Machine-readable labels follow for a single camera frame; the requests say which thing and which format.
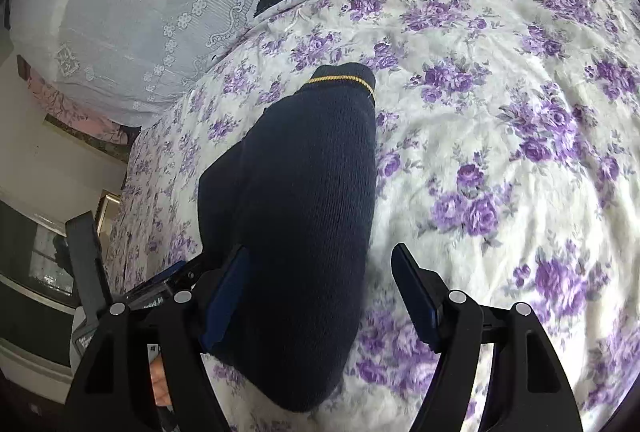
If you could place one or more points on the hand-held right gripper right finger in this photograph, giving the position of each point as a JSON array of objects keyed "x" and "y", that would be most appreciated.
[{"x": 417, "y": 292}]

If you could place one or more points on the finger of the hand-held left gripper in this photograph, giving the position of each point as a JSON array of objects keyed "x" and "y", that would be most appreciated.
[
  {"x": 170, "y": 273},
  {"x": 89, "y": 262}
]

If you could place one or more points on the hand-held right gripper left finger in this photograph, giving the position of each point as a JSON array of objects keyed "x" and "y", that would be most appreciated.
[{"x": 225, "y": 299}]

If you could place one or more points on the navy knit sweater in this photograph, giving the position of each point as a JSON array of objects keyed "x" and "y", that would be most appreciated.
[{"x": 300, "y": 222}]

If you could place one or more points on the person's left hand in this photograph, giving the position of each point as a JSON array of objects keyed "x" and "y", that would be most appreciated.
[{"x": 161, "y": 382}]

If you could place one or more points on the white cabinet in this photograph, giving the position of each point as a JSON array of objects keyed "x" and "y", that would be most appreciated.
[{"x": 30, "y": 292}]

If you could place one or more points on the pink floral cloth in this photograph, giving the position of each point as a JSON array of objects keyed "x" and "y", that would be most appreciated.
[{"x": 75, "y": 112}]

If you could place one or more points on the purple floral bedsheet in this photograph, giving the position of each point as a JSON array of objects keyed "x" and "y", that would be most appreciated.
[{"x": 500, "y": 137}]

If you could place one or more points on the white lace cover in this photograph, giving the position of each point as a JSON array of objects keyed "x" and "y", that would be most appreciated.
[{"x": 150, "y": 12}]

